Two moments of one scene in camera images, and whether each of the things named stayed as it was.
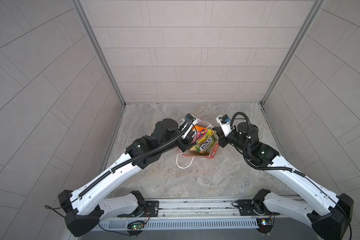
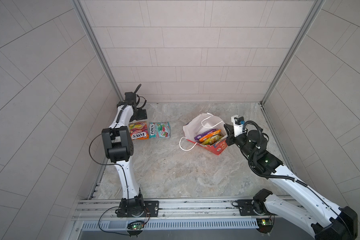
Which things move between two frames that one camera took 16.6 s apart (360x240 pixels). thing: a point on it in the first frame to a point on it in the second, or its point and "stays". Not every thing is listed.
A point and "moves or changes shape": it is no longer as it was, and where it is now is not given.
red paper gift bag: (201, 123) to (208, 131)
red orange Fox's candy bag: (198, 133) to (139, 131)
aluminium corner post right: (317, 5) stays
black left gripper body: (182, 143) to (138, 114)
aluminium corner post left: (80, 7) stays
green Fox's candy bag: (206, 145) moves or changes shape
